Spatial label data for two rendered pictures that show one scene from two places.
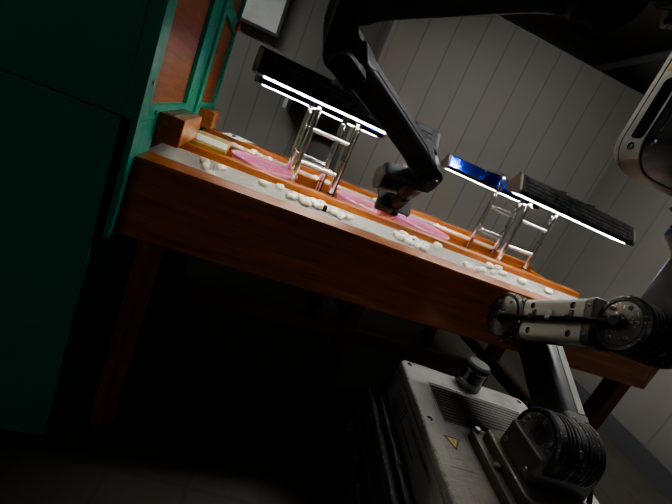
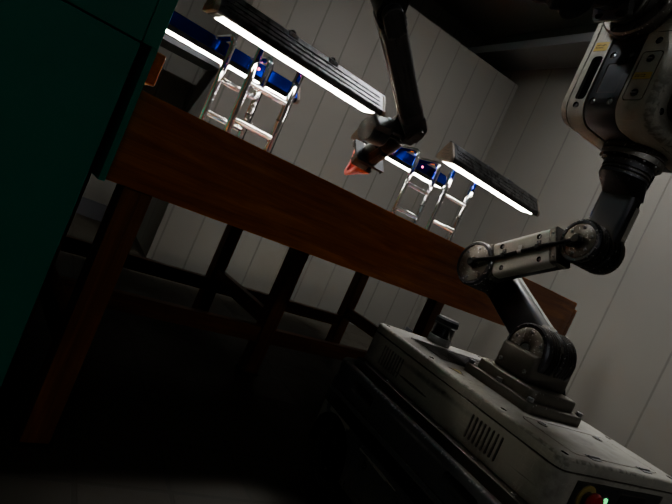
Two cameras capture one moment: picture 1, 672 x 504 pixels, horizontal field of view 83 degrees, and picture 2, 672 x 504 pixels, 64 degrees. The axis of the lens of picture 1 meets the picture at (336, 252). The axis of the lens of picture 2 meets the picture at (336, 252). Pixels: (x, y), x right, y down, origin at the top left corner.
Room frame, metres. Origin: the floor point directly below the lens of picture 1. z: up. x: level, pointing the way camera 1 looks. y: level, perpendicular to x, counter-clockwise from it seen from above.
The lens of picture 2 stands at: (-0.34, 0.38, 0.70)
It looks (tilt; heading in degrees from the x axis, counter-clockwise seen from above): 4 degrees down; 341
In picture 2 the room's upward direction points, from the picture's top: 24 degrees clockwise
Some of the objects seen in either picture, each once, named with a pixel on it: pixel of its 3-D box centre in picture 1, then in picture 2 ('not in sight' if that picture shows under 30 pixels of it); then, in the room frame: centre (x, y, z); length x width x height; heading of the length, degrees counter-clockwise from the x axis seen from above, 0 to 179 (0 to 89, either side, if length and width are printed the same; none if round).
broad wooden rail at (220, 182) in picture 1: (446, 293); (408, 256); (1.13, -0.36, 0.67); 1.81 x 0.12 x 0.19; 108
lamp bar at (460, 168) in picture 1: (494, 182); (404, 159); (2.08, -0.61, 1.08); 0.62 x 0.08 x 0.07; 108
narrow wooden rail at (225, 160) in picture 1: (406, 240); not in sight; (1.50, -0.24, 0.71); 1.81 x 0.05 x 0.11; 108
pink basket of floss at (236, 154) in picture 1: (261, 175); not in sight; (1.46, 0.39, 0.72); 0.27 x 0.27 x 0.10
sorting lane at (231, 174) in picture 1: (427, 252); not in sight; (1.33, -0.30, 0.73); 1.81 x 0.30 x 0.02; 108
